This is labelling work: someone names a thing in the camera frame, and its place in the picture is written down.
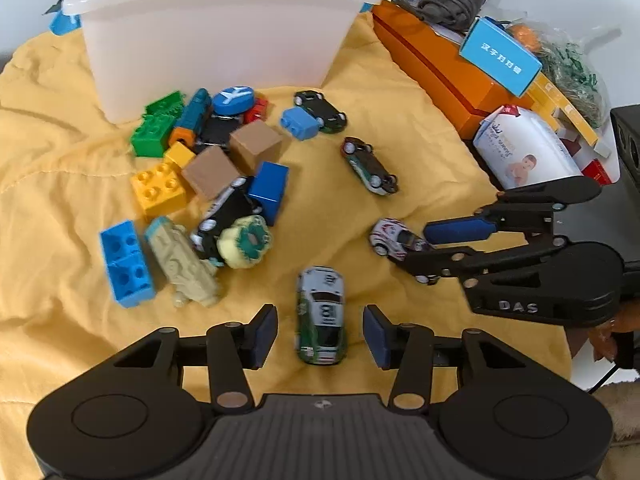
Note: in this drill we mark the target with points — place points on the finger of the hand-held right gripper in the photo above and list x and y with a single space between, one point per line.
440 261
460 230

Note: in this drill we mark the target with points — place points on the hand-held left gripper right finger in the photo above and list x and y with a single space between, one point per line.
376 337

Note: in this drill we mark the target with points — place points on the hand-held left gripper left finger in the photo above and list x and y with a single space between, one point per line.
264 337

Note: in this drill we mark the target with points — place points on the white and red toy car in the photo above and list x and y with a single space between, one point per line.
392 237

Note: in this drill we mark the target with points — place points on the green and white toy car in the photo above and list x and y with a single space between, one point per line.
321 315

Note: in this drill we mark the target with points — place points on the long blue brick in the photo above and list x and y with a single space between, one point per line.
126 265

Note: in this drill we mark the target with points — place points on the white plastic bin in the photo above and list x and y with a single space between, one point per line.
215 45

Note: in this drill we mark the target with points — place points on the person's right hand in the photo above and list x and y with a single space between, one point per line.
605 342

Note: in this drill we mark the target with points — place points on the green and cream flower toy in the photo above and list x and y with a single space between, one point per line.
246 241

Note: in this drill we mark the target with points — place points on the white wet wipes pack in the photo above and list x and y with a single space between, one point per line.
525 152

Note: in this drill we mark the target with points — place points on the dark green red toy car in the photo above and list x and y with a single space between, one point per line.
369 165

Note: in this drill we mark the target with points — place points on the beige toy tank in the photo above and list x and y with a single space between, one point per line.
180 262

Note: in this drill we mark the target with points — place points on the small red box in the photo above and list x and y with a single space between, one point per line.
597 170

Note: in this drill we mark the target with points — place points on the black and white toy car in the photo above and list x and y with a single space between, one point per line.
225 212

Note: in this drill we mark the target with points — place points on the dark blue block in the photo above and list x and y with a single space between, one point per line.
270 190

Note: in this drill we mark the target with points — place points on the black speaker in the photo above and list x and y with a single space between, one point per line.
627 145

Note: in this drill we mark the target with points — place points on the brown fuzzy cloth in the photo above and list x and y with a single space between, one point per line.
622 435

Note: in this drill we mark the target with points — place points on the yellow box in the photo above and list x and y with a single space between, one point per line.
565 110

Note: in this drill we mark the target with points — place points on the orange box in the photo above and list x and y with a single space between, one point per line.
430 65

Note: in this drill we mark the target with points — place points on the brown cube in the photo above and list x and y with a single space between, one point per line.
210 172
256 146

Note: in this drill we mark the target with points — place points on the blue and white box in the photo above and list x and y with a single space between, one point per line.
500 57

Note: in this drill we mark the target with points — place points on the large yellow brick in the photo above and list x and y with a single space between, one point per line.
156 190

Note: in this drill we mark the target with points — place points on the black and green toy car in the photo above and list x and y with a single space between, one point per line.
322 108

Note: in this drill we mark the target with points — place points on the bag of green toy soldiers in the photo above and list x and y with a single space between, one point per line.
575 80

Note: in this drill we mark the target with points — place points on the small light blue brick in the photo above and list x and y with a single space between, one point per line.
299 122

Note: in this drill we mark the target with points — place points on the small yellow brick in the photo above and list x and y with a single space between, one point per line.
179 155

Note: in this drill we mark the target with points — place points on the orange round toy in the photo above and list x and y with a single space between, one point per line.
525 35

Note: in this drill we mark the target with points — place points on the red brick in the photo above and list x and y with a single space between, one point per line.
257 111

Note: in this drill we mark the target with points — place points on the teal and orange toy train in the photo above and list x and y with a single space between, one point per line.
192 115

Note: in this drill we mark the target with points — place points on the green brick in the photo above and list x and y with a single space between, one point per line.
152 130

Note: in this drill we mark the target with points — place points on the blue oval airplane toy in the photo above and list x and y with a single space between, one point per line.
232 101

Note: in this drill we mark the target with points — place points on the yellow blanket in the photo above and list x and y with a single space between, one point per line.
60 160

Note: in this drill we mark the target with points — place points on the blue plastic piece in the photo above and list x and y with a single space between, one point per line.
64 22

